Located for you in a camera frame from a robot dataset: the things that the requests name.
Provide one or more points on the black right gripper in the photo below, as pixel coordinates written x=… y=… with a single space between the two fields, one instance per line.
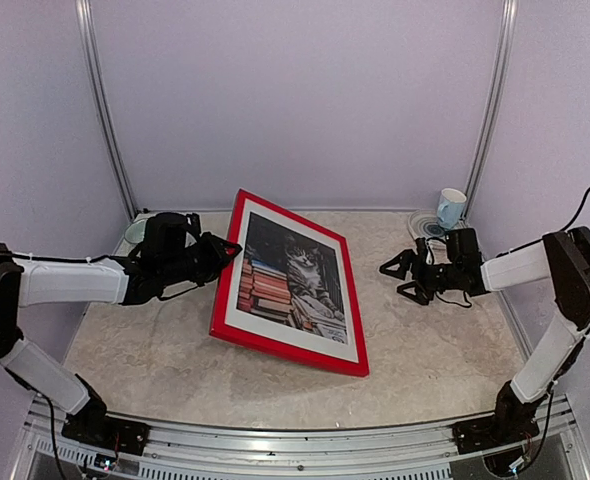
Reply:
x=423 y=296

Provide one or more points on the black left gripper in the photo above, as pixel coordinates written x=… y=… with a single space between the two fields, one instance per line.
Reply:
x=217 y=255

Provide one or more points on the cat and books photo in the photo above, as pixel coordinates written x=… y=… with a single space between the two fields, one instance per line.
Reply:
x=292 y=280

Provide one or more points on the white mat board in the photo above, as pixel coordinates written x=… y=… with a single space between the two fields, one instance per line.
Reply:
x=285 y=340

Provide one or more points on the red wooden picture frame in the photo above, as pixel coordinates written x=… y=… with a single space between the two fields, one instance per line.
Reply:
x=230 y=320

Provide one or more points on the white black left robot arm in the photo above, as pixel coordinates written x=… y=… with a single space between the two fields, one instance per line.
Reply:
x=42 y=299

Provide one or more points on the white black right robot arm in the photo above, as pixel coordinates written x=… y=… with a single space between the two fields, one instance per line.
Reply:
x=502 y=223

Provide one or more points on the round swirl pattern plate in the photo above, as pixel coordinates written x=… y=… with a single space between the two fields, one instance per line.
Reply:
x=424 y=224

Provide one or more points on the light blue ceramic mug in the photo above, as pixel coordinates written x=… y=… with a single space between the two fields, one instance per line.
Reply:
x=450 y=208

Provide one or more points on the green ceramic bowl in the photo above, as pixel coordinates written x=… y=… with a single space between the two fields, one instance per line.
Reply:
x=135 y=233

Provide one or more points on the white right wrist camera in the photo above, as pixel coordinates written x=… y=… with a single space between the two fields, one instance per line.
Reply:
x=424 y=252

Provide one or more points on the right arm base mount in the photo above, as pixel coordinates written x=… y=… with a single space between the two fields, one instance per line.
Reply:
x=511 y=421

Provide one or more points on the aluminium enclosure frame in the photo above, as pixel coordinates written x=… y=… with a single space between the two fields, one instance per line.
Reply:
x=343 y=110

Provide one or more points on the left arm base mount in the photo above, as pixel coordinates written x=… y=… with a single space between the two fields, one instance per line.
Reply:
x=107 y=432

